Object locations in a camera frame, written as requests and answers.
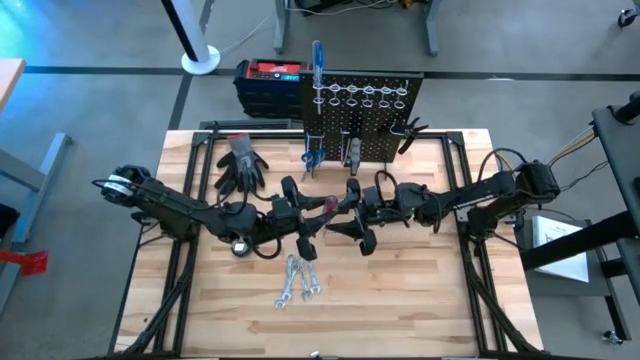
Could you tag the black caster wheel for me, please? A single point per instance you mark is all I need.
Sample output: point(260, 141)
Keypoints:
point(612, 337)
point(627, 19)

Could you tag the black tape measure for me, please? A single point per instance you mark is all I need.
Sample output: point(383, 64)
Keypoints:
point(241, 249)

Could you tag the grey desk leg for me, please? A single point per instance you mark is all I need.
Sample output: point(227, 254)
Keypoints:
point(281, 30)
point(432, 30)

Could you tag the short silver peg hook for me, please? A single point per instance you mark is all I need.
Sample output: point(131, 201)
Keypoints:
point(398, 132)

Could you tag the black perforated pegboard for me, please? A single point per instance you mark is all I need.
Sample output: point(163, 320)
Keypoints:
point(370, 135)

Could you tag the white booklet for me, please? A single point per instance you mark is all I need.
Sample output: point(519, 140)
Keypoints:
point(560, 250)

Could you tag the red and black toolbox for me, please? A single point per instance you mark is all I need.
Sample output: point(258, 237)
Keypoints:
point(270, 95)

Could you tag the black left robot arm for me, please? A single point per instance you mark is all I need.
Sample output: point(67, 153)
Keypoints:
point(175, 200)

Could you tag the black work glove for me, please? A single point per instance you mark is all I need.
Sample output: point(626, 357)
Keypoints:
point(226, 175)

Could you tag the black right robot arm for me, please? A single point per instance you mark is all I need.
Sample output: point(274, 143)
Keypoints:
point(480, 195)

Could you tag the grey glove with red cuff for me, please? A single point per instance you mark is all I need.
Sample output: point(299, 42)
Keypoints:
point(245, 160)

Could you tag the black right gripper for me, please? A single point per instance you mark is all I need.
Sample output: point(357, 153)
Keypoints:
point(380, 205)

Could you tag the grey desk frame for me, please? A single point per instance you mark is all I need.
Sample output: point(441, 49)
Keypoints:
point(50, 160)

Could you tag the black aluminium table frame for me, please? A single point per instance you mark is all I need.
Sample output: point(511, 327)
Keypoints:
point(450, 150)

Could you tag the black pliers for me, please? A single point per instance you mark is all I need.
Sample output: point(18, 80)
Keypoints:
point(407, 142)

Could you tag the black side cart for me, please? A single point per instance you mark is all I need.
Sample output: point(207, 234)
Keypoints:
point(620, 150)

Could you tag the wooden desk top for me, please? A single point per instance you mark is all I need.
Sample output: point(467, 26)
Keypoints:
point(7, 75)

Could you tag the red object on floor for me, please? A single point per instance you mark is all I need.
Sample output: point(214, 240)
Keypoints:
point(30, 262)

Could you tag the long silver combination wrench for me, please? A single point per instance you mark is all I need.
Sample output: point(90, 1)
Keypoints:
point(286, 280)

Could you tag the white pole with round base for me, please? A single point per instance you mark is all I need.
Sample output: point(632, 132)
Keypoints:
point(200, 60)

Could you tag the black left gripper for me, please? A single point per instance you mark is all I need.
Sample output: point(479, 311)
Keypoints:
point(282, 220)

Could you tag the silver double prong hook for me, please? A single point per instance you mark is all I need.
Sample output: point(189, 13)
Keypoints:
point(308, 142)
point(342, 145)

